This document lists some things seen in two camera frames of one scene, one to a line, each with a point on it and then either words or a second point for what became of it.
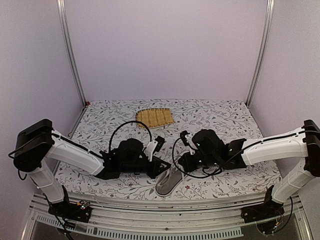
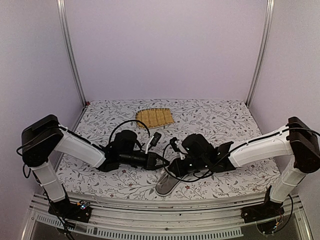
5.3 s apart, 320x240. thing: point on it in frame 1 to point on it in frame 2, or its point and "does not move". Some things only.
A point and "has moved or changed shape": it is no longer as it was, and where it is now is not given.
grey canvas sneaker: x=168 y=181 does not move
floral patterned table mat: x=102 y=124 does not move
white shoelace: x=178 y=166 has moved or changed shape
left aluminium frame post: x=61 y=13 does not move
